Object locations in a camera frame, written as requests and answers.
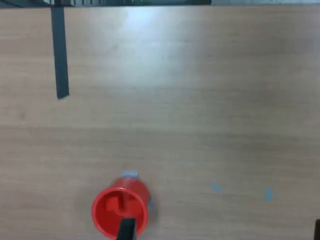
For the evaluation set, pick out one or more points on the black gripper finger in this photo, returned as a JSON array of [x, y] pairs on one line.
[[317, 231], [127, 230]]

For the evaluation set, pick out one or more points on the red cube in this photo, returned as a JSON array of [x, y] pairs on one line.
[[128, 202], [111, 203]]

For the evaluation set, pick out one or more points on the red plastic cup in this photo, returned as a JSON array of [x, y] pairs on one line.
[[105, 220]]

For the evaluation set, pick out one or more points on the pale blue tape piece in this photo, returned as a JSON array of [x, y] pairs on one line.
[[151, 203], [129, 174]]

